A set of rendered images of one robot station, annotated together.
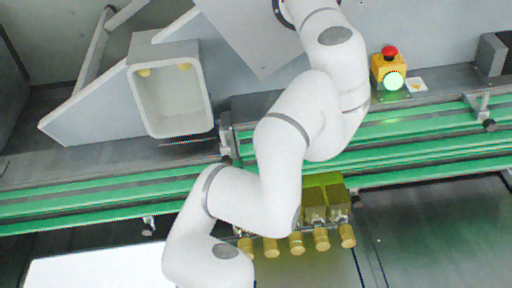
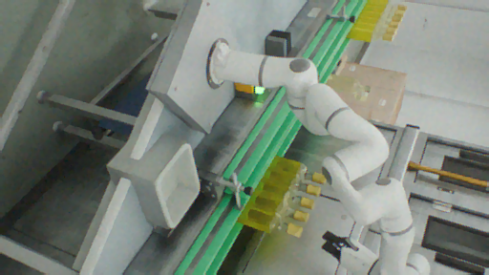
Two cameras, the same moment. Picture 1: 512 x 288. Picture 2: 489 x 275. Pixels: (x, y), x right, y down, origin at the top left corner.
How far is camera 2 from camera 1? 0.98 m
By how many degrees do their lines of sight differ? 43
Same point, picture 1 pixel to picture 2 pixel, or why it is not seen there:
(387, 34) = not seen: hidden behind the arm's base
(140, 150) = (160, 250)
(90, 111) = (110, 254)
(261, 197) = (375, 145)
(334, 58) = (312, 74)
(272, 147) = (360, 121)
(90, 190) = not seen: outside the picture
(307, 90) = (329, 93)
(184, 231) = (358, 194)
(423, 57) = not seen: hidden behind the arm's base
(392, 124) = (282, 109)
